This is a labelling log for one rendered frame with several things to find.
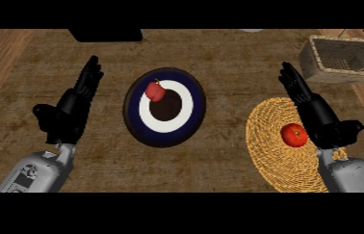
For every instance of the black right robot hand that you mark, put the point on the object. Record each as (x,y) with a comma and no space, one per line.
(321,116)

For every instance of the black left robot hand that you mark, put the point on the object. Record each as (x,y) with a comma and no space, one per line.
(71,109)

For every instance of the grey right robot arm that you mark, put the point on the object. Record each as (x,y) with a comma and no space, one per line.
(342,172)

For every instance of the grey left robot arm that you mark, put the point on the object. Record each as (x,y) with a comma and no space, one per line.
(37,173)

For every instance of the red tomato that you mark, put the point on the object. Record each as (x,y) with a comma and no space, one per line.
(293,135)

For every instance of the yellow woven round placemat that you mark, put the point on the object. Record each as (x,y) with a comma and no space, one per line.
(274,148)

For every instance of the wicker basket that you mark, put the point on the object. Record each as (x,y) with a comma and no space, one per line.
(333,59)

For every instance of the red pepper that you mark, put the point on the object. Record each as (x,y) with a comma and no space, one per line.
(153,90)

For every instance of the blue and white round plate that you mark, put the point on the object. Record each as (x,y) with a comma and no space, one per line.
(165,107)

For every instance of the black box appliance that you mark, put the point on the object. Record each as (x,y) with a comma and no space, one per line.
(106,35)

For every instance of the pale round object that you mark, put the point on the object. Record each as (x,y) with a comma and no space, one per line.
(250,30)

